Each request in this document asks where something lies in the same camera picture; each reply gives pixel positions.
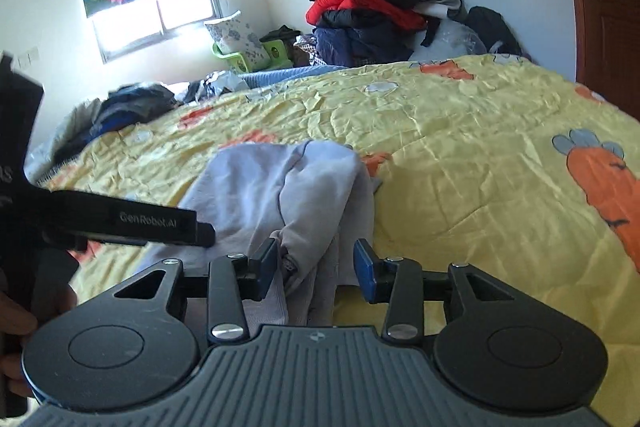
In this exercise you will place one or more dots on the lavender long sleeve top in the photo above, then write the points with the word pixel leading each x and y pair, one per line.
pixel 316 198

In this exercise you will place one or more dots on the red and dark clothes pile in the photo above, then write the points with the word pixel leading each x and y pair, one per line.
pixel 352 33

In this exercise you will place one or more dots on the white plastic bag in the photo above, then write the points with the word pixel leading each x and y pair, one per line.
pixel 217 84

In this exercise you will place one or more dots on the black backpack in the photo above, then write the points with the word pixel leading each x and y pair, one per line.
pixel 493 31

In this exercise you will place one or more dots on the light grey text quilt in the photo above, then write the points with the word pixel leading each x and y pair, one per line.
pixel 40 159

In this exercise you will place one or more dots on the window with frame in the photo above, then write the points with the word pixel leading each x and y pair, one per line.
pixel 134 26

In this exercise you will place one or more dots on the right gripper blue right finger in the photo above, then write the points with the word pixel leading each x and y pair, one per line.
pixel 396 281

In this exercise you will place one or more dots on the white wall switch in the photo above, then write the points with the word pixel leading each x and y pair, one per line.
pixel 28 58

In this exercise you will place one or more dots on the person left hand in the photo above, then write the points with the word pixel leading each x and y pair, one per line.
pixel 17 325

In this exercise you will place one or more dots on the blue knitted blanket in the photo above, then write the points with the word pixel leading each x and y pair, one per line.
pixel 256 80

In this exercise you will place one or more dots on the dark folded clothes stack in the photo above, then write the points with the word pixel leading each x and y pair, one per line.
pixel 138 103

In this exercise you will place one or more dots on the green plastic stool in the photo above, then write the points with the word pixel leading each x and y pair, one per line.
pixel 274 56

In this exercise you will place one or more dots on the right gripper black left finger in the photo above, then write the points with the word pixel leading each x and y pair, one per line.
pixel 232 279

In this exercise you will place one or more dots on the floral white pillow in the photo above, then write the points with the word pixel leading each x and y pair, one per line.
pixel 233 34

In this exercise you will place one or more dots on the yellow carrot print quilt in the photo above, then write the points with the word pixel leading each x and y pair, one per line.
pixel 485 159

